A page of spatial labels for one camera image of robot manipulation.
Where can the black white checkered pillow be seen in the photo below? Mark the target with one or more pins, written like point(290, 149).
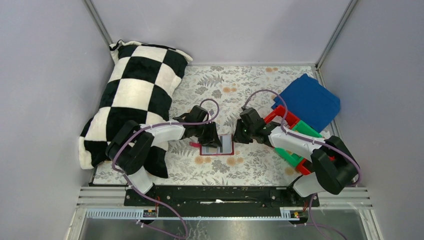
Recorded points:
point(140, 89)

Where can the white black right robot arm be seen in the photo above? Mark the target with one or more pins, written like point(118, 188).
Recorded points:
point(334, 168)

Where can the folded blue cloth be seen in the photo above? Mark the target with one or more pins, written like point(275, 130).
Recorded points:
point(311, 102)

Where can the floral patterned table mat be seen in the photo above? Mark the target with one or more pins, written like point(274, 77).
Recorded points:
point(226, 89)

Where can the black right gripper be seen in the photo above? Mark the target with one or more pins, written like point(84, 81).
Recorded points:
point(243, 134)

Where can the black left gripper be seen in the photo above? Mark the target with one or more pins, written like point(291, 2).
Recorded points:
point(209, 134)

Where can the red leather card holder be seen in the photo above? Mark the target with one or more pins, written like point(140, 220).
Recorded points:
point(210, 150)

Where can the silver grey credit card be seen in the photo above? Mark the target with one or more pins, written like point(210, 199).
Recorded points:
point(227, 144)

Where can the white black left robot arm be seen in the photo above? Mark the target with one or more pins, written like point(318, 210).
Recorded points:
point(130, 147)

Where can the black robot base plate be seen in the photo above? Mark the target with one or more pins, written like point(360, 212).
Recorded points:
point(218, 201)

